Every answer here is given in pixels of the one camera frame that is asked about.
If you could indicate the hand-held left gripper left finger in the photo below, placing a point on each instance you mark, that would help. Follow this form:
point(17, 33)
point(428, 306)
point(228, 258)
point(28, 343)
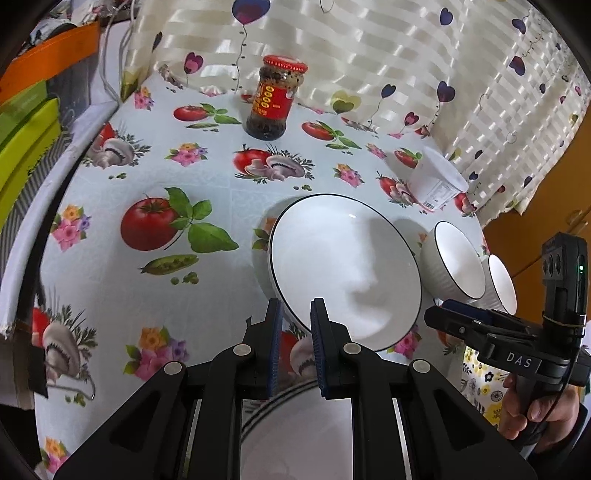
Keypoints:
point(275, 341)

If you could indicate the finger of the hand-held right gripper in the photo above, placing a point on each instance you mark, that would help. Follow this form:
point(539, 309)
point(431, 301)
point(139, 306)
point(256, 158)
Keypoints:
point(455, 325)
point(466, 310)

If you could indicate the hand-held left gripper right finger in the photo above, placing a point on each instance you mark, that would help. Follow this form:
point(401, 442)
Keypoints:
point(318, 346)

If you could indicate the small white ribbed bowl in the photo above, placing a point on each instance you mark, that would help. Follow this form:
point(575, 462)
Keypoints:
point(455, 258)
point(501, 281)

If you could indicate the large white black-rimmed bowl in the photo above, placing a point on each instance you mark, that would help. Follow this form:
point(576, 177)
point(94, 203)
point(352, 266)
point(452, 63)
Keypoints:
point(341, 258)

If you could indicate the white striped-rim plate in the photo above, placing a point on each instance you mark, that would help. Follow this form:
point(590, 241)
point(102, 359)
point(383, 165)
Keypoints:
point(295, 438)

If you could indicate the person's right hand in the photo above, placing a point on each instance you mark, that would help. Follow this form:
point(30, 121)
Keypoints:
point(538, 410)

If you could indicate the white plastic tub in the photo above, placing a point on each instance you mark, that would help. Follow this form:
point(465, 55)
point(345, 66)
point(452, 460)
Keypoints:
point(434, 184)

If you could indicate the vegetable-print tablecloth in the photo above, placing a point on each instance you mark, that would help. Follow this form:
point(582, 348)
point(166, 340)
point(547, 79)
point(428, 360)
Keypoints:
point(138, 300)

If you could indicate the black binder clip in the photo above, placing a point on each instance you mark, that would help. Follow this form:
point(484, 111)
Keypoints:
point(38, 369)

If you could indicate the red-lidded sauce jar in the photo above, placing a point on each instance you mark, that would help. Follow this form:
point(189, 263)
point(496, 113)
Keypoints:
point(272, 101)

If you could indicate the cream heart-print curtain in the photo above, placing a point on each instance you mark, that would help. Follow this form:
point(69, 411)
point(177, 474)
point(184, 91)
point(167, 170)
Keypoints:
point(369, 55)

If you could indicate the lime green box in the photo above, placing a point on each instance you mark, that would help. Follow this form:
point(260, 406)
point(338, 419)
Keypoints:
point(27, 157)

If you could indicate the dark green box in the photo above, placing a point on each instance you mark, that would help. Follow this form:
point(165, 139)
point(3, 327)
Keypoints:
point(23, 106)

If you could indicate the orange box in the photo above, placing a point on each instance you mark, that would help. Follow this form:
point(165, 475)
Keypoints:
point(51, 55)

